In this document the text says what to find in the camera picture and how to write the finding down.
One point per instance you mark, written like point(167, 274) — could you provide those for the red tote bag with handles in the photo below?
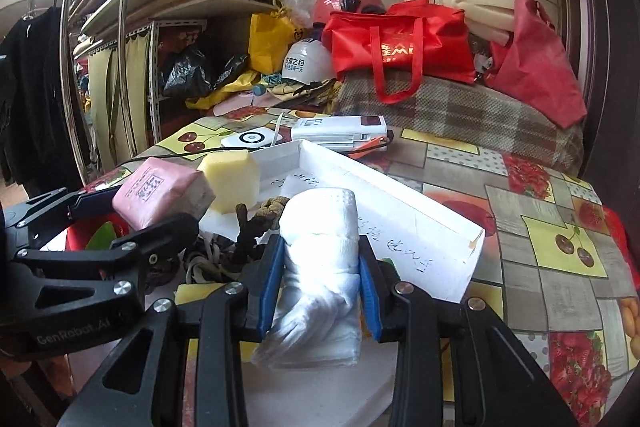
point(411, 40)

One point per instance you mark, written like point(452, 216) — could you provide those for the black plastic bag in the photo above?
point(193, 74)

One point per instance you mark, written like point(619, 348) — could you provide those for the dark red fabric bag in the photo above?
point(533, 68)

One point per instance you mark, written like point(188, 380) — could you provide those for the pale yellow sponge block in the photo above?
point(234, 177)

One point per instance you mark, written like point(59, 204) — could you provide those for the white round charger device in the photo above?
point(252, 139)

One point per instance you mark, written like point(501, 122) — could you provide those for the red bag beside door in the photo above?
point(622, 246)

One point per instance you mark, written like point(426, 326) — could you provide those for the plaid covered bench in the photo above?
point(468, 113)

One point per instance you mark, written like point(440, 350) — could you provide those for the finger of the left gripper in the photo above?
point(143, 251)
point(32, 224)

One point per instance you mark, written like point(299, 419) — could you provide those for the white rectangular device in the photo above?
point(340, 133)

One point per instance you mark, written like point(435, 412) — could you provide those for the yellow plastic bag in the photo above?
point(270, 37)

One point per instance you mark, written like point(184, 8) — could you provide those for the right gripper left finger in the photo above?
point(140, 383)

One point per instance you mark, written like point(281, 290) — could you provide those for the cream foam roll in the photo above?
point(492, 20)

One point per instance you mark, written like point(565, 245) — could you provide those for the pink tissue pack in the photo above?
point(159, 189)

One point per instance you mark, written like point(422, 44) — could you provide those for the black hanging garment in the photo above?
point(35, 146)

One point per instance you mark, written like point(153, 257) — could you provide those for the red strawberry plush toy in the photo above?
point(95, 234)

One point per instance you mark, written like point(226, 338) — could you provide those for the fruit pattern tablecloth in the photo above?
point(550, 265)

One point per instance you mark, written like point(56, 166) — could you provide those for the white towel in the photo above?
point(317, 322)

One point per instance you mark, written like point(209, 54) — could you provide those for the white cardboard box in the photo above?
point(430, 245)

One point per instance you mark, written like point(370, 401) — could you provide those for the metal storage shelf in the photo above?
point(150, 31)

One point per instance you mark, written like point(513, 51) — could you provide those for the red helmet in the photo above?
point(323, 9)

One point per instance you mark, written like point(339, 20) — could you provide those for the white hard hat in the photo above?
point(307, 62)

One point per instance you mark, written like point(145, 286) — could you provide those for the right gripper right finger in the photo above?
point(496, 381)

